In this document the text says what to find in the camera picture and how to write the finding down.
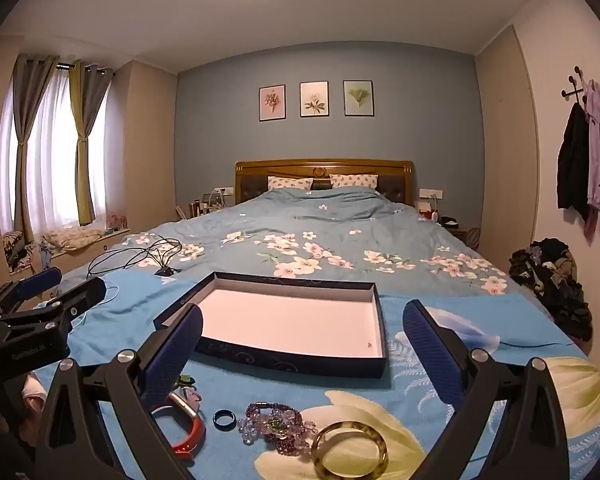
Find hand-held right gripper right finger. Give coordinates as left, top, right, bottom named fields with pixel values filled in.
left=402, top=300, right=571, bottom=480

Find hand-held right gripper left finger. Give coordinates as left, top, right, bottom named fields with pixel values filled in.
left=32, top=304, right=204, bottom=480

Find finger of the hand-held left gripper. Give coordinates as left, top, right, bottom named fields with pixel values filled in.
left=0, top=276, right=107, bottom=333
left=0, top=266, right=63, bottom=317

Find orange smart watch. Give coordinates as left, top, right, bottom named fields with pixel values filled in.
left=150, top=392, right=207, bottom=461

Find clear crystal beaded bracelet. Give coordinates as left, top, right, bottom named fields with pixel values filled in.
left=237, top=412, right=281, bottom=445

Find dark blue cardboard box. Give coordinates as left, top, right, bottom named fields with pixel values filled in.
left=153, top=271, right=388, bottom=380

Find amber green bangle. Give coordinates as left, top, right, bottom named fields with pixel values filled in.
left=311, top=421, right=388, bottom=480

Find purple beaded bracelet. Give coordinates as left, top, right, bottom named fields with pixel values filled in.
left=244, top=401, right=322, bottom=457

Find person's left forearm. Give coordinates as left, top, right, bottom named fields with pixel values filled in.
left=20, top=372, right=52, bottom=441

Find patterned folded cloth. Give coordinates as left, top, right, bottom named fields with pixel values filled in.
left=2, top=230, right=37, bottom=272

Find blue blanket with large flowers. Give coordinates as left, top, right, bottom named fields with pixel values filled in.
left=30, top=270, right=600, bottom=480

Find white sheer curtain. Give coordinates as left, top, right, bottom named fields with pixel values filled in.
left=0, top=67, right=112, bottom=237

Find bedside table with items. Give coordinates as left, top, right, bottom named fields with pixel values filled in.
left=414, top=200, right=481, bottom=251

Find pile of dark clothes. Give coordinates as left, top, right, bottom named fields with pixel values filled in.
left=509, top=239, right=594, bottom=343

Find bedside clutter of bottles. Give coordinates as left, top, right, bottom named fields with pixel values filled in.
left=176, top=192, right=229, bottom=220

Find grey green curtain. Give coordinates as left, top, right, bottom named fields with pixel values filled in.
left=70, top=60, right=115, bottom=227
left=10, top=55, right=61, bottom=236

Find floral blue duvet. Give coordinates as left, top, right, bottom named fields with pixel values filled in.
left=60, top=185, right=511, bottom=301

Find patterned white pillow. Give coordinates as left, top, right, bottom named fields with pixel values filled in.
left=267, top=176, right=315, bottom=192
left=329, top=174, right=379, bottom=191

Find wooden headboard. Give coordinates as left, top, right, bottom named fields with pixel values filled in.
left=235, top=160, right=415, bottom=206

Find black jacket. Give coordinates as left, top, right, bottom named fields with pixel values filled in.
left=557, top=104, right=592, bottom=223

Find framed green leaf picture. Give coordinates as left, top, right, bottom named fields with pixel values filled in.
left=343, top=80, right=374, bottom=117

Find framed pink flower picture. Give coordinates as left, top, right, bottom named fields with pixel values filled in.
left=259, top=86, right=287, bottom=122

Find framed white flower picture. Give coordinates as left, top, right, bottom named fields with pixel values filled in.
left=300, top=81, right=329, bottom=117

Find black coat rack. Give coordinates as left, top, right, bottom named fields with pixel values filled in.
left=561, top=66, right=588, bottom=110

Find white cable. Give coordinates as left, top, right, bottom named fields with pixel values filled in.
left=70, top=280, right=121, bottom=332

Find black cables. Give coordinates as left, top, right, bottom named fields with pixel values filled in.
left=87, top=234, right=183, bottom=281

